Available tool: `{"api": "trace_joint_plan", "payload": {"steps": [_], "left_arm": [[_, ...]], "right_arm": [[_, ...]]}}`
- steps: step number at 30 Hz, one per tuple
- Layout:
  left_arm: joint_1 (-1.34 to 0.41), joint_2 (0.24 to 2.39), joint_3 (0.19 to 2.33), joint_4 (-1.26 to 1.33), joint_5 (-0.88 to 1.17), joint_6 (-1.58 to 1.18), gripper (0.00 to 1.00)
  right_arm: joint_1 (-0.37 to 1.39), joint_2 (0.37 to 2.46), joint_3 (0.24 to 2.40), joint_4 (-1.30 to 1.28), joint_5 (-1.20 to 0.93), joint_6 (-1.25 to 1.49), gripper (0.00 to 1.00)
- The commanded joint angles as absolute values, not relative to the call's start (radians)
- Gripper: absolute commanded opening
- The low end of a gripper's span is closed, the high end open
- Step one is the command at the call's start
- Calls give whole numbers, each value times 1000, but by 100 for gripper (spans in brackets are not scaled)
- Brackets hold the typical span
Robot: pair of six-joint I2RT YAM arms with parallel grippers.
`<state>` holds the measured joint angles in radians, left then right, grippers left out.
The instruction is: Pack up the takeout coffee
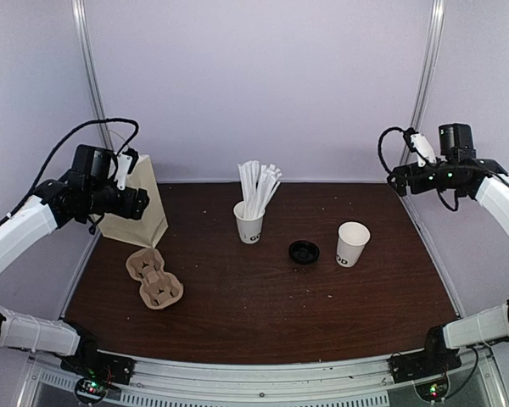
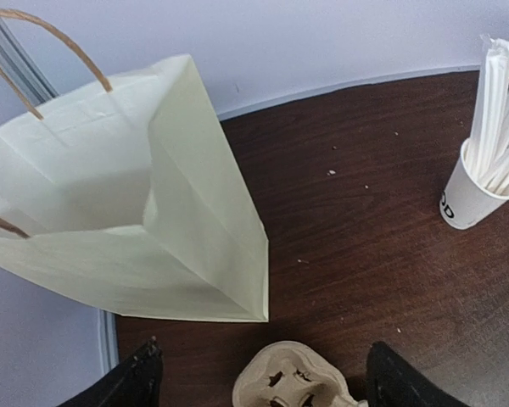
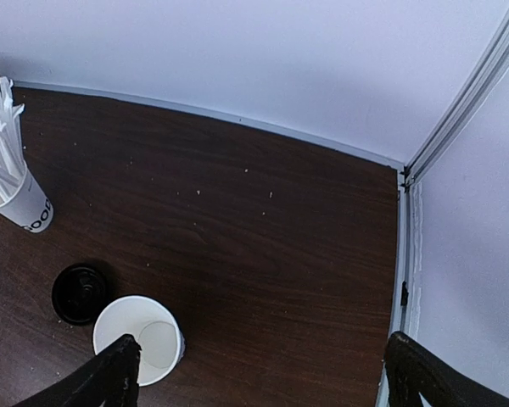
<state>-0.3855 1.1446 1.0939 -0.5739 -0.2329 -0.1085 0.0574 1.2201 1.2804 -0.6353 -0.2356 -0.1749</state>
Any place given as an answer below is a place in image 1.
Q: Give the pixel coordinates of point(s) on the white wrapped straws bundle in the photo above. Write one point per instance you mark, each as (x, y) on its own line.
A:
(259, 183)

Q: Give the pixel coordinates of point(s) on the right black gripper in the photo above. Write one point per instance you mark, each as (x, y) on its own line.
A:
(417, 186)

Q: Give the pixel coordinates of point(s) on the aluminium front rail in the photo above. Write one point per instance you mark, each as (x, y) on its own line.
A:
(363, 382)

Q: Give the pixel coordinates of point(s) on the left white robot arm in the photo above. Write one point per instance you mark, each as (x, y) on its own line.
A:
(51, 206)

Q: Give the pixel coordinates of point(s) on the white paper coffee cup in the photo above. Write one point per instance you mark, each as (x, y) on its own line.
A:
(352, 239)

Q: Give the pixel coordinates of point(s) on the black plastic cup lid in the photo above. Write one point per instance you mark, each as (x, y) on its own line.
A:
(303, 252)

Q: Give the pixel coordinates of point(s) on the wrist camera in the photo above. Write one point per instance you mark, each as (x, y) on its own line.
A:
(122, 165)
(418, 144)

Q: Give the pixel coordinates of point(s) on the aluminium frame post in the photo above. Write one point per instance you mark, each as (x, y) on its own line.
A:
(435, 29)
(80, 20)

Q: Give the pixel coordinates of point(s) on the white straw holder cup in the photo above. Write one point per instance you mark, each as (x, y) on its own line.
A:
(249, 230)

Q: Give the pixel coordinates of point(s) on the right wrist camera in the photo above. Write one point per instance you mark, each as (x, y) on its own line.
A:
(418, 144)

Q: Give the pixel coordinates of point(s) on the right aluminium frame post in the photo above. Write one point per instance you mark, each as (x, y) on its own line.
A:
(435, 29)

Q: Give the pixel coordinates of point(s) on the left aluminium frame post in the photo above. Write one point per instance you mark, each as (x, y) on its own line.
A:
(80, 20)

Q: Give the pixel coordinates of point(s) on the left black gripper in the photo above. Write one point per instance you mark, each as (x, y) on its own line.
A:
(133, 206)

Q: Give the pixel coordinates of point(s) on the cardboard cup carrier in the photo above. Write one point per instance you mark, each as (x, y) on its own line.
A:
(158, 289)

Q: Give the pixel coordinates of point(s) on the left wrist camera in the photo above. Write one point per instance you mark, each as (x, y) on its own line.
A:
(122, 165)

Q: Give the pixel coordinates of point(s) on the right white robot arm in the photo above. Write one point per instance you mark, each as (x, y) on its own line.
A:
(485, 182)

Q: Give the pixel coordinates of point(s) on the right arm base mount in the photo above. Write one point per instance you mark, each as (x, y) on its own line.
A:
(428, 374)

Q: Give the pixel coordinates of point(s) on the brown paper bag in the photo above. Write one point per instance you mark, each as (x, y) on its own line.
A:
(142, 220)

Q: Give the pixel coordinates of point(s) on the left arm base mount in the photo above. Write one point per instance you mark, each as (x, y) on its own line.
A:
(102, 380)

